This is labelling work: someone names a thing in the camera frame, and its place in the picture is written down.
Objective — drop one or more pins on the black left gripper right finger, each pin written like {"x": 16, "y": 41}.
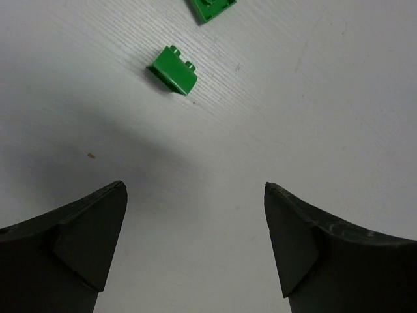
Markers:
{"x": 327, "y": 264}

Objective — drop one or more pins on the green lego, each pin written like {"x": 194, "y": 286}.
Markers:
{"x": 177, "y": 75}

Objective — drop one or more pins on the green lego plate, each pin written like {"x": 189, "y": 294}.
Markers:
{"x": 206, "y": 10}

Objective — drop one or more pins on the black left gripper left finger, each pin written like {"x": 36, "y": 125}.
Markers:
{"x": 60, "y": 261}

